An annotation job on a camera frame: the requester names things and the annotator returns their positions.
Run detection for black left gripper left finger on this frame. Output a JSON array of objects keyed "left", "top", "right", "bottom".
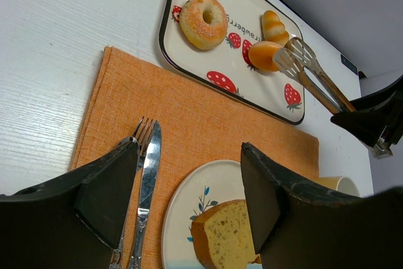
[{"left": 1, "top": 140, "right": 139, "bottom": 268}]

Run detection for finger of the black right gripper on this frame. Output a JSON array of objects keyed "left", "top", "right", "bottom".
[
  {"left": 331, "top": 99, "right": 402, "bottom": 147},
  {"left": 351, "top": 76, "right": 402, "bottom": 112}
]

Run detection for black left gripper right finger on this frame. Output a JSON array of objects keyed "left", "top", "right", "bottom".
[{"left": 241, "top": 143, "right": 402, "bottom": 268}]

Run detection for sliced loaf cake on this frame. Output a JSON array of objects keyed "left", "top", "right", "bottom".
[{"left": 190, "top": 200, "right": 261, "bottom": 268}]

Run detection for metal serving tongs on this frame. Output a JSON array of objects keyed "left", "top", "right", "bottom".
[{"left": 272, "top": 37, "right": 394, "bottom": 159}]

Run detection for glossy orange bun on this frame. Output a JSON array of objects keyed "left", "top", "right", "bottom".
[{"left": 248, "top": 41, "right": 282, "bottom": 72}]

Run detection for striped bread roll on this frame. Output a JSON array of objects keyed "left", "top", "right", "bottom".
[{"left": 261, "top": 10, "right": 290, "bottom": 47}]

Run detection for right corner label sticker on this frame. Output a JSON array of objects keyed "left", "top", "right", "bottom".
[{"left": 340, "top": 54, "right": 358, "bottom": 75}]

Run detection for yellow mug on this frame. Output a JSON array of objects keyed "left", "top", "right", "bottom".
[{"left": 312, "top": 176, "right": 361, "bottom": 197}]

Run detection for white blue ceramic plate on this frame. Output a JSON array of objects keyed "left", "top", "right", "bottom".
[{"left": 162, "top": 160, "right": 262, "bottom": 268}]

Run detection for silver table knife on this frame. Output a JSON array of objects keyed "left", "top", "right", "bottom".
[{"left": 128, "top": 120, "right": 162, "bottom": 268}]

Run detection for silver fork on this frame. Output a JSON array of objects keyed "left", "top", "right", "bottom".
[{"left": 109, "top": 116, "right": 154, "bottom": 268}]

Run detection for orange cloth placemat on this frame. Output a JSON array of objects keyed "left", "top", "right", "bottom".
[{"left": 71, "top": 47, "right": 319, "bottom": 268}]

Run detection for white strawberry tray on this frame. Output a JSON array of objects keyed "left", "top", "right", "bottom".
[{"left": 159, "top": 0, "right": 305, "bottom": 125}]

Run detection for sugared donut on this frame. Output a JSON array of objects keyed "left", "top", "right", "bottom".
[{"left": 179, "top": 0, "right": 228, "bottom": 50}]

